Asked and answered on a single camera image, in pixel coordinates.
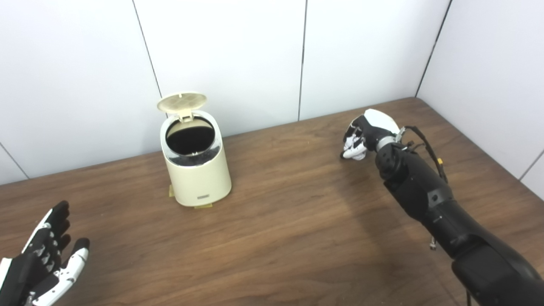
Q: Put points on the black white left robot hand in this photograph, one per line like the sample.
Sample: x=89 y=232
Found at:
x=29 y=272

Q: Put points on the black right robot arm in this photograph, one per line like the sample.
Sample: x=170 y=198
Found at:
x=429 y=199

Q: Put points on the cream round bin lid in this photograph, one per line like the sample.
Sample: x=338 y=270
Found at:
x=182 y=102

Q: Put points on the small yellow tape piece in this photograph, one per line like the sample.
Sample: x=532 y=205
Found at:
x=171 y=191

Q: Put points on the white paper ball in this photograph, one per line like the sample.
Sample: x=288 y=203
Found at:
x=355 y=151

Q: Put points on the cream-colored bin body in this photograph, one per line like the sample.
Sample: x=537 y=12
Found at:
x=197 y=178

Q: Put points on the wide yellow tape piece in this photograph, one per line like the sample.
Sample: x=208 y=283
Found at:
x=203 y=206

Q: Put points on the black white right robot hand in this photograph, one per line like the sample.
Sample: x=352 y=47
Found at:
x=378 y=125

